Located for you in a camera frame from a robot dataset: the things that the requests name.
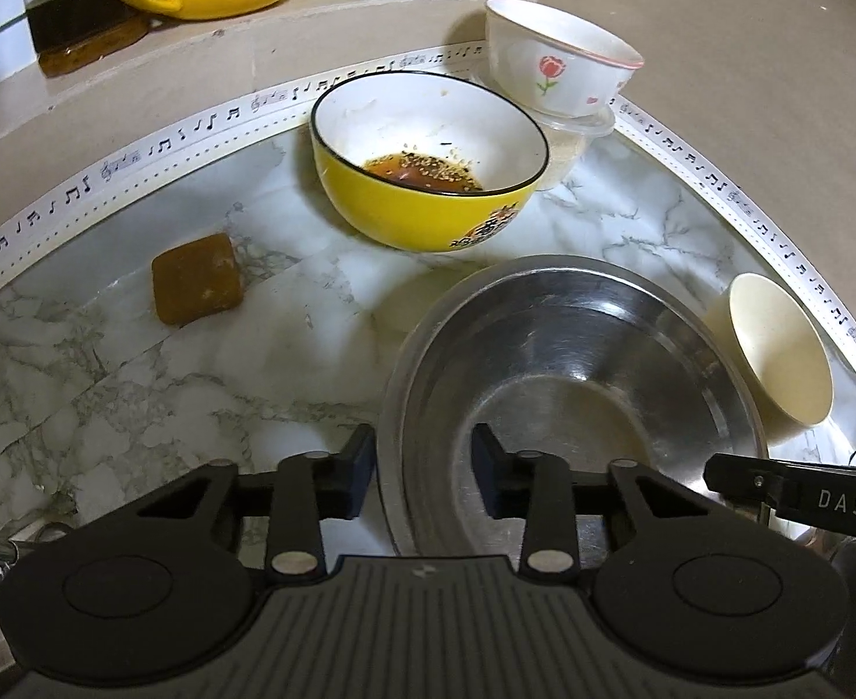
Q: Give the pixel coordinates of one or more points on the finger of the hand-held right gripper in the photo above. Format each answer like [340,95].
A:
[737,477]

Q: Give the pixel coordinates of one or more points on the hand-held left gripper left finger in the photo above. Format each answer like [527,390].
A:
[355,477]

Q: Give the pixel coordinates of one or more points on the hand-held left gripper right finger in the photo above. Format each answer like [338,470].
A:
[488,477]

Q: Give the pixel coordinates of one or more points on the large steel bowl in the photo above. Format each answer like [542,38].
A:
[566,378]

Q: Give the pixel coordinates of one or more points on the cream bowl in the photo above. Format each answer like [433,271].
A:
[777,357]

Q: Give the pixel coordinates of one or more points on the brown block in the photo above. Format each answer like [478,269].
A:
[196,280]

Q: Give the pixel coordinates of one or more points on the yellow bowl with black rim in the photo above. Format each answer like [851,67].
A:
[428,160]

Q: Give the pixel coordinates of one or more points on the clear plastic container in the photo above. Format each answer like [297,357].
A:
[570,142]

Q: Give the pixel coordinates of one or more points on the music note edge tape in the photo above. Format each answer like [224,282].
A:
[180,138]

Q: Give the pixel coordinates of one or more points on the white floral bowl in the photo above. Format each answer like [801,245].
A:
[552,58]

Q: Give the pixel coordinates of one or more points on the jar of dark liquid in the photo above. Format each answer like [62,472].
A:
[78,14]

